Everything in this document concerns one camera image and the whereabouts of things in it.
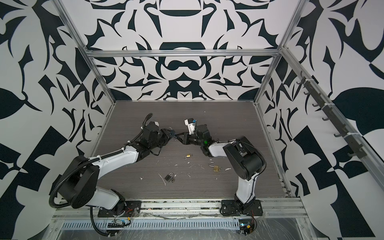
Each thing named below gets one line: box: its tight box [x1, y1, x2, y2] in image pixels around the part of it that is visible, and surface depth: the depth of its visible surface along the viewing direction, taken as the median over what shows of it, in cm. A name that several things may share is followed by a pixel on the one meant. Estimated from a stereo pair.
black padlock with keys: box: [164, 172, 175, 183], surface depth 86 cm
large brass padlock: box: [208, 161, 220, 173], surface depth 89 cm
